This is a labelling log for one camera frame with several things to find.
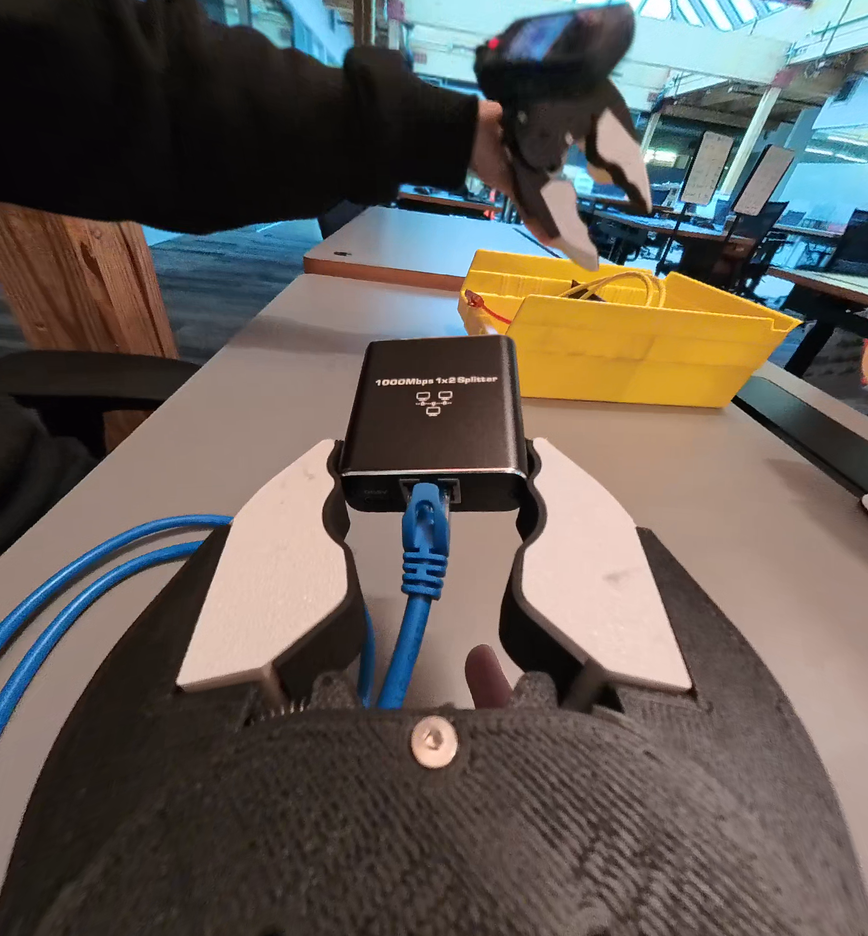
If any wooden post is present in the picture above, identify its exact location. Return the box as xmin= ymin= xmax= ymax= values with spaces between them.
xmin=0 ymin=196 xmax=180 ymax=450

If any blue ethernet cable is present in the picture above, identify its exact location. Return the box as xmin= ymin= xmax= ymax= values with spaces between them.
xmin=0 ymin=479 xmax=453 ymax=820

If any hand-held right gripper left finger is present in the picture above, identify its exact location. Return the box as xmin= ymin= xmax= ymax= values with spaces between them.
xmin=175 ymin=437 xmax=368 ymax=694

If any pale yellow cable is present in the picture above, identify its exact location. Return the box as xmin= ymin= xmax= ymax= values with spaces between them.
xmin=557 ymin=271 xmax=669 ymax=310

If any white wood-edged table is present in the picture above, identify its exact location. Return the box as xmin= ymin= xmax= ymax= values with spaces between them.
xmin=304 ymin=206 xmax=553 ymax=292

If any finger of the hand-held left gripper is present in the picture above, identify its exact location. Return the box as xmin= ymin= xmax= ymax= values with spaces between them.
xmin=585 ymin=104 xmax=654 ymax=218
xmin=513 ymin=162 xmax=602 ymax=273

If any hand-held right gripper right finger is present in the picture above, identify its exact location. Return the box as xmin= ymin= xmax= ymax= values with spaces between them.
xmin=498 ymin=436 xmax=696 ymax=694

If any red wire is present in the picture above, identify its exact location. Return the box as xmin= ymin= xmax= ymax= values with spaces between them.
xmin=463 ymin=289 xmax=517 ymax=328

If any person's left hand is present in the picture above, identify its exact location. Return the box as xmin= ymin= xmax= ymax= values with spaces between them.
xmin=469 ymin=98 xmax=532 ymax=215

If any yellow plastic bin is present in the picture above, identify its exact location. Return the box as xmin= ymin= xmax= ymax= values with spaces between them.
xmin=456 ymin=249 xmax=803 ymax=409

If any standing whiteboard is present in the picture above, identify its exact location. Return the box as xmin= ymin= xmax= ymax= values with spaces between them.
xmin=730 ymin=145 xmax=797 ymax=216
xmin=679 ymin=132 xmax=735 ymax=206

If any black network splitter box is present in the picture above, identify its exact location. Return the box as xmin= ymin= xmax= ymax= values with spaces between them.
xmin=337 ymin=335 xmax=530 ymax=513

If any person's right hand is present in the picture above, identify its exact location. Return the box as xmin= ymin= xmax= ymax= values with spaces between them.
xmin=465 ymin=643 xmax=514 ymax=710

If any wooden background desk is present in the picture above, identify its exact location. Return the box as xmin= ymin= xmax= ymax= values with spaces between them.
xmin=767 ymin=267 xmax=868 ymax=317

